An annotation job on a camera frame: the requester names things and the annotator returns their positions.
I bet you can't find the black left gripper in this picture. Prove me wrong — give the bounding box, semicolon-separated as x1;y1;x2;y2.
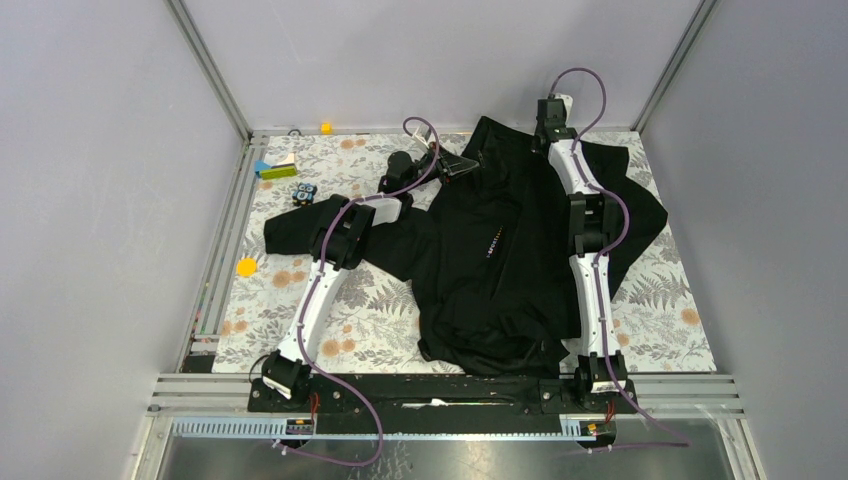
403;142;477;191

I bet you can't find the black zip-up jacket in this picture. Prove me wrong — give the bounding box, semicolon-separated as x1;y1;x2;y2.
263;115;669;378

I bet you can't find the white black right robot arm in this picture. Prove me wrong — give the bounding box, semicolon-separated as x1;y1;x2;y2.
533;93;627;417

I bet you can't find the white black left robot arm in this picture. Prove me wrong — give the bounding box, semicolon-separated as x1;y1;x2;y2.
261;143;480;411

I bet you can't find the small black blue toy car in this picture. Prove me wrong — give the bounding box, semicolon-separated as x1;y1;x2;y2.
291;182;318;207

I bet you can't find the green purple toy block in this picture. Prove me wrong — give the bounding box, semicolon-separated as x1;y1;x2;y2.
254;152;298;180

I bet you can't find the yellow round disc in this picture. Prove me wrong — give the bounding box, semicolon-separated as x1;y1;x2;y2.
236;258;258;277

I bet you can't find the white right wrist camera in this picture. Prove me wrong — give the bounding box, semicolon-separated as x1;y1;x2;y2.
558;94;573;115

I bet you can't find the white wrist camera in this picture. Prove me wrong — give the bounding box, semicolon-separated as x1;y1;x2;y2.
411;124;436;151
558;94;573;115

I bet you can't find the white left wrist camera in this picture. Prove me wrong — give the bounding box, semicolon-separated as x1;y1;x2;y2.
411;124;436;151

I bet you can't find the aluminium corner frame post right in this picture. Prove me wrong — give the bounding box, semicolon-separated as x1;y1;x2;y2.
631;0;720;133

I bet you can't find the aluminium corner frame post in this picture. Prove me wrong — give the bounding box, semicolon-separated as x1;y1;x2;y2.
631;0;720;133
164;0;252;141

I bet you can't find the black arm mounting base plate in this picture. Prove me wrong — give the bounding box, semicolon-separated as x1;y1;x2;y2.
247;374;635;436

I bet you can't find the aluminium corner frame post left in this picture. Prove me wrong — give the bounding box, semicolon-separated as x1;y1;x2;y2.
164;0;252;141

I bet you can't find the aluminium front rail frame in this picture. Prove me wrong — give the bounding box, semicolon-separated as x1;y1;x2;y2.
133;373;765;479

